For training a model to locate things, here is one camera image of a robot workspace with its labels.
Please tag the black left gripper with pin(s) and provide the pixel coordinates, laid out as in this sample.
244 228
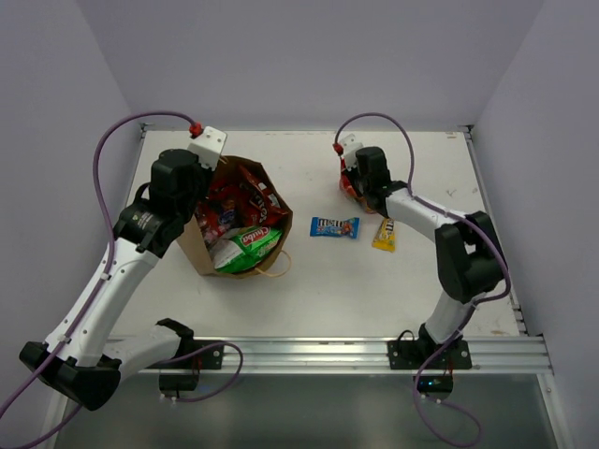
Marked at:
198 185

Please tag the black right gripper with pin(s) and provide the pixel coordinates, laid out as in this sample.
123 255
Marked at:
351 172

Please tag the red snack bag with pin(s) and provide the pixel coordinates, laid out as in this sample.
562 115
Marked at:
349 191

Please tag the brown paper bag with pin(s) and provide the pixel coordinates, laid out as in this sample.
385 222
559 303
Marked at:
191 240

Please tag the yellow M&M's packet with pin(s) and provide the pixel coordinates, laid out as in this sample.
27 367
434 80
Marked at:
385 237

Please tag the blue M&M's packet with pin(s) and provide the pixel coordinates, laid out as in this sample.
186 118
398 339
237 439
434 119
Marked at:
331 228

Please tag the green Chuba cassava bag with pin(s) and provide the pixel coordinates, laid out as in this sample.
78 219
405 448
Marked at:
243 248

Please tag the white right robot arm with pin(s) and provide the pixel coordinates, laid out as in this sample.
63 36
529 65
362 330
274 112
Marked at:
469 261

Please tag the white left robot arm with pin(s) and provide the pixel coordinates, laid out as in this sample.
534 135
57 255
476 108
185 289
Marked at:
76 359

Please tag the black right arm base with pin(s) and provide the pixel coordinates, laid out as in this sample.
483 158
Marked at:
428 360

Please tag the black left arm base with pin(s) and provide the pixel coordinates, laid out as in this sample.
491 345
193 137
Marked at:
183 375

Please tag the red candy assortment bag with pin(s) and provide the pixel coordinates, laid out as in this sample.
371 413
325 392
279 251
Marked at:
220 212

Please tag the red Doritos bag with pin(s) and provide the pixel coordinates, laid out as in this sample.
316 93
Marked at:
259 205

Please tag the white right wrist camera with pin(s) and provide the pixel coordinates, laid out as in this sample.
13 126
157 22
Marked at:
346 145

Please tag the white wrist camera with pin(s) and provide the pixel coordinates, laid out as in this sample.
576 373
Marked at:
208 147
346 145

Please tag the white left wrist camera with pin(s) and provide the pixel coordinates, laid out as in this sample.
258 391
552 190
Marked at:
208 147

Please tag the aluminium front mounting rail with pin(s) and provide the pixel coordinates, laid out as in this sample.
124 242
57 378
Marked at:
371 356

